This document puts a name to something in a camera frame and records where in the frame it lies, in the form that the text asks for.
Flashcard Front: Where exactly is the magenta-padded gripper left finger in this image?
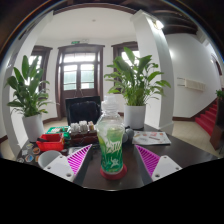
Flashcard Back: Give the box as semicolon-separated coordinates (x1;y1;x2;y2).
42;143;95;188

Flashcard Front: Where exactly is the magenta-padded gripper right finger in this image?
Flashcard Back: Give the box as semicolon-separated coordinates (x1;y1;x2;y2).
132;143;184;187

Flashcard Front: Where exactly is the clear green-labelled drink bottle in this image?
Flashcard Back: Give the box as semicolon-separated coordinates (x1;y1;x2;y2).
95;93;126;176

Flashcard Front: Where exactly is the red plastic box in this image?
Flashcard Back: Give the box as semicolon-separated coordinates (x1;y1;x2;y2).
35;132;66;153

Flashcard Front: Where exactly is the white printed leaflet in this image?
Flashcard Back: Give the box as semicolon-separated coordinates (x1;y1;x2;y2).
131;130;172;147

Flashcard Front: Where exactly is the brown box of snacks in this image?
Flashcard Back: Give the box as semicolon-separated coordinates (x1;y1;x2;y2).
68;120;100;146

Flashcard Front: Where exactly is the green flat box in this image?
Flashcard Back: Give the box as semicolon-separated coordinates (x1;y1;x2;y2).
45;125;72;135

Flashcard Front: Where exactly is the grey round object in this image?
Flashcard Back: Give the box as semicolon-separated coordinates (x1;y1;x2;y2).
121;127;136;145

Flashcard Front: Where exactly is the flat round red coaster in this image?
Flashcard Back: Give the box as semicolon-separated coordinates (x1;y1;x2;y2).
99;162;129;182

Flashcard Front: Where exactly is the red carpeted staircase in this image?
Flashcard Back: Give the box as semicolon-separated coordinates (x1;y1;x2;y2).
194;99;220;136

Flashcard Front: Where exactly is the broad-leaved potted plant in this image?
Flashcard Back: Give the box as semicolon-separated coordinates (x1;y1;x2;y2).
103;46;173;131
5;54;53;143

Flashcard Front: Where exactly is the brown wooden double door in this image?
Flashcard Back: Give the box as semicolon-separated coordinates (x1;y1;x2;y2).
54;42;106;118

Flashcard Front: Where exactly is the brown-framed window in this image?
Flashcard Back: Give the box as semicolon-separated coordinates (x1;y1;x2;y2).
27;45;54;95
111;40;141;88

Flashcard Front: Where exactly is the white wall heater unit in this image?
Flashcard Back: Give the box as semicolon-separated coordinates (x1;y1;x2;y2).
176;76;207;92

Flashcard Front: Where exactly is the white wall lamp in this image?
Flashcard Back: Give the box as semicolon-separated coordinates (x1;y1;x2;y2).
153;18;166;31

